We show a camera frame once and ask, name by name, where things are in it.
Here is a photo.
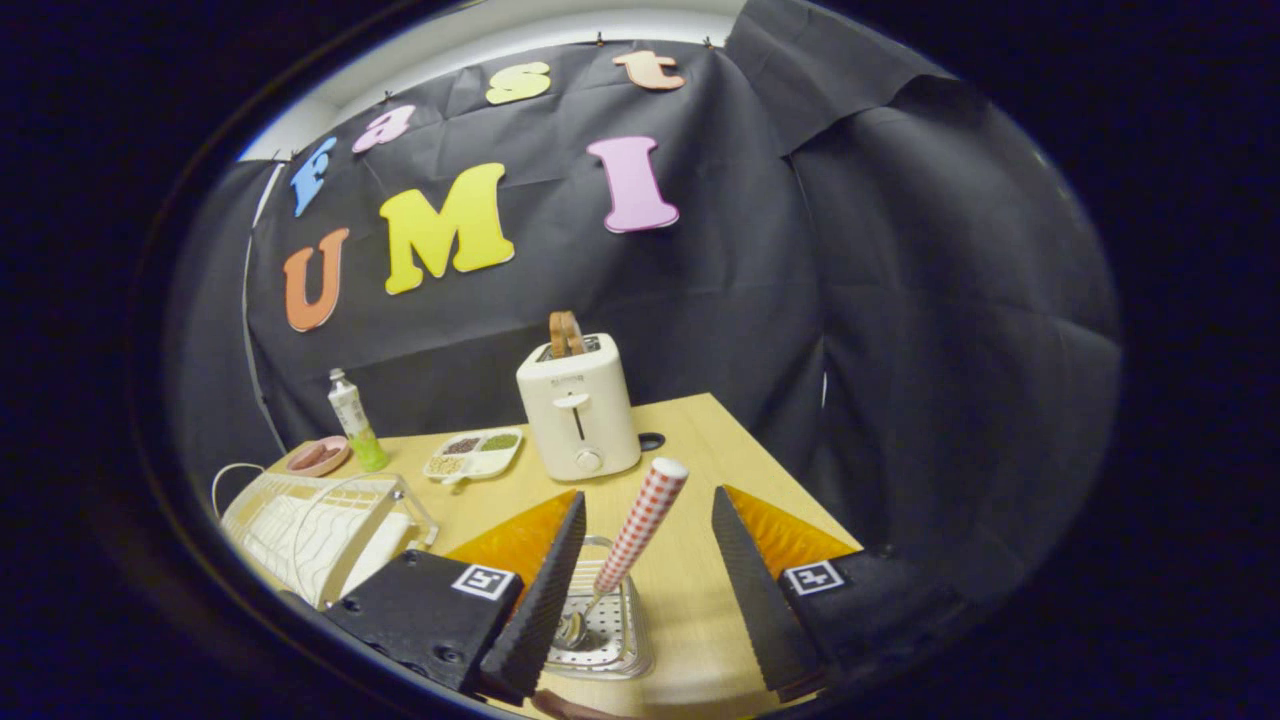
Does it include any pink plate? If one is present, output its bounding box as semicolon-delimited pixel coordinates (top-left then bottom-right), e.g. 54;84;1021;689
285;435;352;478

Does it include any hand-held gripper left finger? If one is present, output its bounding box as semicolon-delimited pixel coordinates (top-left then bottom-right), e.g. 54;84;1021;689
325;488;588;706

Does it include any white wire dish rack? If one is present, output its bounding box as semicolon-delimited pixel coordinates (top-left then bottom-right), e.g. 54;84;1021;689
212;462;441;611

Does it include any white divided bean tray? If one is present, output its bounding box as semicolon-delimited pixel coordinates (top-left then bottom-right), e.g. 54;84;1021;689
422;427;525;489

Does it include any black backdrop cloth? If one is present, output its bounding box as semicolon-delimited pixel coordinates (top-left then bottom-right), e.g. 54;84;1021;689
175;0;1121;601

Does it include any green drink bottle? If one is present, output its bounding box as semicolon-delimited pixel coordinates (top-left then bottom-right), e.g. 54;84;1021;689
328;368;391;473

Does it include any cream toaster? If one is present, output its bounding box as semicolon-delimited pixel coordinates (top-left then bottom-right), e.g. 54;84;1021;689
516;332;642;482

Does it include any clear cutlery basket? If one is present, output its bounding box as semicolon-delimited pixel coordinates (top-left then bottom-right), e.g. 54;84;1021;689
545;535;656;681

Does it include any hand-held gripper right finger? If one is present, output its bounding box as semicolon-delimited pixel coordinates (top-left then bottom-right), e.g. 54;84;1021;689
711;485;961;701

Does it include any red checked handle spoon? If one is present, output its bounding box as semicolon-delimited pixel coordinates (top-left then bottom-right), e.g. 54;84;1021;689
555;457;690;651

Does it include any brown bread slice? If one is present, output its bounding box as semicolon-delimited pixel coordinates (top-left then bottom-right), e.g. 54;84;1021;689
548;310;588;359

